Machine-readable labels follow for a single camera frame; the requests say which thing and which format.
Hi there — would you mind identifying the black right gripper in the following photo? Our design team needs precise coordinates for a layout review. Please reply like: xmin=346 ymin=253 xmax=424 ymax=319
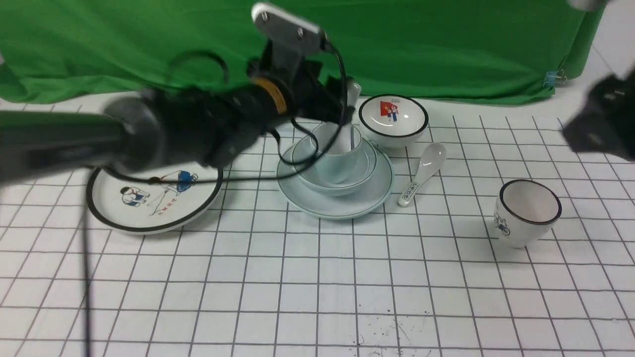
xmin=562 ymin=69 xmax=635 ymax=162

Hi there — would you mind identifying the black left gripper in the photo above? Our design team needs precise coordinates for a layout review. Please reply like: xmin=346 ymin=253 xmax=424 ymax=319
xmin=247 ymin=58 xmax=351 ymax=127

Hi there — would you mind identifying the plain white ceramic spoon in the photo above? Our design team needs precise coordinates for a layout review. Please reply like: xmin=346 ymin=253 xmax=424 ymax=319
xmin=344 ymin=77 xmax=361 ymax=151

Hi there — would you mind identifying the pale green cup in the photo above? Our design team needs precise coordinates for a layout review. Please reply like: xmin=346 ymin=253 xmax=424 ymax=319
xmin=311 ymin=122 xmax=362 ymax=183

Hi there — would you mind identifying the pale green bowl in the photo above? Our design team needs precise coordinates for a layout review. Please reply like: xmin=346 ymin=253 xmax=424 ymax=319
xmin=299 ymin=139 xmax=377 ymax=197

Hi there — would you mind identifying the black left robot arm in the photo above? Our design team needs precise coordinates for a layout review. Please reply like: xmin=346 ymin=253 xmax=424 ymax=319
xmin=1 ymin=54 xmax=355 ymax=186

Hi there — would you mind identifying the black-rimmed illustrated bowl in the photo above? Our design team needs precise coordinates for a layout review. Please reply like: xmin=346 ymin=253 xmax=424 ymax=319
xmin=357 ymin=95 xmax=429 ymax=148

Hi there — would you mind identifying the blue binder clip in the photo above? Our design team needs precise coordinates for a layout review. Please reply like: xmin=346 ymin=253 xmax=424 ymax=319
xmin=542 ymin=69 xmax=569 ymax=88

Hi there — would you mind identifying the pale green plate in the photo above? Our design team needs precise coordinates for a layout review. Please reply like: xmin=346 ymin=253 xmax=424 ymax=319
xmin=277 ymin=141 xmax=395 ymax=221

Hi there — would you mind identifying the black-rimmed illustrated cup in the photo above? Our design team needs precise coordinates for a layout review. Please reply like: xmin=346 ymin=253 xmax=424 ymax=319
xmin=494 ymin=179 xmax=563 ymax=248

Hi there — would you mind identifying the white spoon with label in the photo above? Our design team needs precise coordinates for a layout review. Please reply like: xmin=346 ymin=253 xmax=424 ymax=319
xmin=397 ymin=143 xmax=446 ymax=208

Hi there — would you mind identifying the green backdrop cloth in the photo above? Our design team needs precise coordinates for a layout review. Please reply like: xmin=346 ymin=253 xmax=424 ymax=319
xmin=0 ymin=0 xmax=604 ymax=105

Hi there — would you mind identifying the black-rimmed illustrated plate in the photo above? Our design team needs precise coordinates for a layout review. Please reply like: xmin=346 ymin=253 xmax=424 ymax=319
xmin=86 ymin=163 xmax=224 ymax=235

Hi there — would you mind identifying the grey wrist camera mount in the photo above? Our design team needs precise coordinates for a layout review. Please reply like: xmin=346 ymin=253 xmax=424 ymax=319
xmin=251 ymin=2 xmax=327 ymax=75

